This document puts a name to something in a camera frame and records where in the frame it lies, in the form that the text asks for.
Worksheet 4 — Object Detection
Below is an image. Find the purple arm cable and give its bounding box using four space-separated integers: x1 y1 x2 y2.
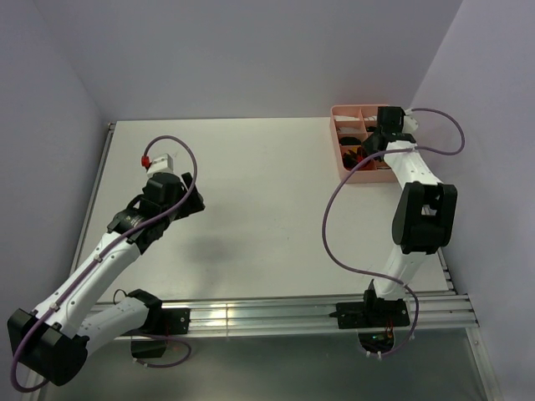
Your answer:
10 135 198 393
322 107 466 358

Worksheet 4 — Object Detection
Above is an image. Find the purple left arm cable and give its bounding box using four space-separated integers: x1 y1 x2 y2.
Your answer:
10 135 198 393

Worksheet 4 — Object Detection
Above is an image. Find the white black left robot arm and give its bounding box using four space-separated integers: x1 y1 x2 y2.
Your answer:
7 172 205 393

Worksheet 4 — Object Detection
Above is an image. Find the black orange argyle sock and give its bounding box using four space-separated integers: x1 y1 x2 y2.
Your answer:
341 145 367 170

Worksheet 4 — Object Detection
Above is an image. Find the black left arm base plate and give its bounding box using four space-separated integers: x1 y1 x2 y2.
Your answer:
126 307 191 336

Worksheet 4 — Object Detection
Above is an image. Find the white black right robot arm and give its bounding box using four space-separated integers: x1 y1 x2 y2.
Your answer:
361 106 457 326

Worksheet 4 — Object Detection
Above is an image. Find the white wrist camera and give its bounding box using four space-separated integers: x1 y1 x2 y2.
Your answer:
140 154 174 176
403 109 420 134

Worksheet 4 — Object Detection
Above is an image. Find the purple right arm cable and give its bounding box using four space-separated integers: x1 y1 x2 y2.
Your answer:
322 107 466 358

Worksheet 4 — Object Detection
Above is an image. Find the white rolled sock in tray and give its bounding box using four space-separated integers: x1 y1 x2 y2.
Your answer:
333 114 360 124

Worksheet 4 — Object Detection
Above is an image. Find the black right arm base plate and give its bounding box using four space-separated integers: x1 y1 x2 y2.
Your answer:
329 298 410 329

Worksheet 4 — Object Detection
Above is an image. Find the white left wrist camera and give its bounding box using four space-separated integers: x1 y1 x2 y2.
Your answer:
140 154 174 176

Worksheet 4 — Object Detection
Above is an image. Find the black rolled sock in tray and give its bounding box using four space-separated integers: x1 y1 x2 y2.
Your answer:
339 136 362 146

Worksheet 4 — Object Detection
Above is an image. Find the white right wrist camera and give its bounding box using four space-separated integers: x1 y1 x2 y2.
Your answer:
403 109 420 134

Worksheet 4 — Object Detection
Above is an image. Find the pink compartment organizer tray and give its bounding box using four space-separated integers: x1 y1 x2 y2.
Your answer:
330 104 396 184

